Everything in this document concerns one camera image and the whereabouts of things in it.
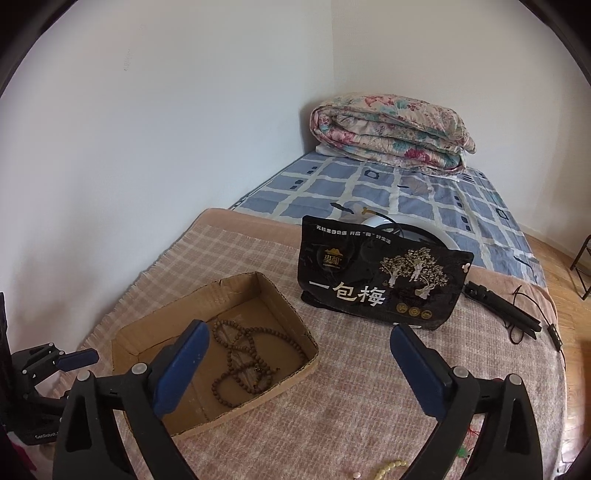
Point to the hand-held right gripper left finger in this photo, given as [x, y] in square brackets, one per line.
[182, 364]

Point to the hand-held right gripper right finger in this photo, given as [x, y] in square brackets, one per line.
[415, 364]

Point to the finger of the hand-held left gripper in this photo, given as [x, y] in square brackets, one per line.
[78, 359]

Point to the shallow cardboard box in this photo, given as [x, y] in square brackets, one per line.
[277, 302]

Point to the pink cloth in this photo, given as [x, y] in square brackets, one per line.
[23, 457]

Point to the beige plaid blanket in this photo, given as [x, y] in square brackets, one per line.
[351, 392]

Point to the black snack bag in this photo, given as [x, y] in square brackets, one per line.
[369, 277]

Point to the blue plaid bed sheet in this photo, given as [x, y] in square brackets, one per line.
[346, 180]

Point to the dark chair leg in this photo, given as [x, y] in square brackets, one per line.
[582, 258]

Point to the folded floral quilt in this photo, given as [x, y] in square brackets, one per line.
[392, 124]

